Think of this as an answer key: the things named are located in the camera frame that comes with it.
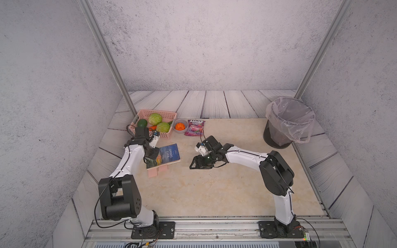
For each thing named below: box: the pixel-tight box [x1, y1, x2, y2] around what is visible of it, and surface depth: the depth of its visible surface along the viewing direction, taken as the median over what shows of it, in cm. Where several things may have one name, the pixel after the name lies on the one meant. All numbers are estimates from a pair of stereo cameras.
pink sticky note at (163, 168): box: [158, 164, 169, 173], surface depth 95 cm
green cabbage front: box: [156, 121, 171, 133], surface depth 109 cm
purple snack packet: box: [184, 119, 206, 137], surface depth 116 cm
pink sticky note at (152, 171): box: [146, 166, 160, 178], surface depth 95 cm
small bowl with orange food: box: [172, 118, 189, 134], surface depth 111 cm
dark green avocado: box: [136, 118, 148, 128], surface depth 117 cm
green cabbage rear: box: [147, 113, 162, 126], surface depth 116 cm
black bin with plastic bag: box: [263, 97, 316, 149], surface depth 96 cm
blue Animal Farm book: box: [145, 143, 181, 170], surface depth 100 cm
